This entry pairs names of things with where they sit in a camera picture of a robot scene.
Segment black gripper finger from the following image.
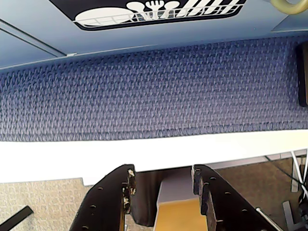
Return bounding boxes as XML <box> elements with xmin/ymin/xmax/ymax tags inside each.
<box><xmin>191</xmin><ymin>164</ymin><xmax>277</xmax><ymax>231</ymax></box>
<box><xmin>69</xmin><ymin>164</ymin><xmax>137</xmax><ymax>231</ymax></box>

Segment dishwasher door with rack sticker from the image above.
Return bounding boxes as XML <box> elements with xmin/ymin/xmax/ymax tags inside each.
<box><xmin>0</xmin><ymin>0</ymin><xmax>308</xmax><ymax>57</ymax></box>

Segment black flat bar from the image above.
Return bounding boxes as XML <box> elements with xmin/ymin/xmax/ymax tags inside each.
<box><xmin>0</xmin><ymin>205</ymin><xmax>34</xmax><ymax>231</ymax></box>

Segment black box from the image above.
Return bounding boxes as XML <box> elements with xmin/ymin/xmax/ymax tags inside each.
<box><xmin>295</xmin><ymin>42</ymin><xmax>308</xmax><ymax>107</ymax></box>

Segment blue toy play kitchen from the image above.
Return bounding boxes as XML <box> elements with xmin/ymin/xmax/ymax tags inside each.
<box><xmin>0</xmin><ymin>0</ymin><xmax>308</xmax><ymax>71</ymax></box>

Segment white cable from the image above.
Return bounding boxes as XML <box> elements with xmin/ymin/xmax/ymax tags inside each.
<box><xmin>290</xmin><ymin>150</ymin><xmax>304</xmax><ymax>185</ymax></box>

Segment gold dishwasher door handle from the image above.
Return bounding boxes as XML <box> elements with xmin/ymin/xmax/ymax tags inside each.
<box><xmin>270</xmin><ymin>0</ymin><xmax>308</xmax><ymax>14</ymax></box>

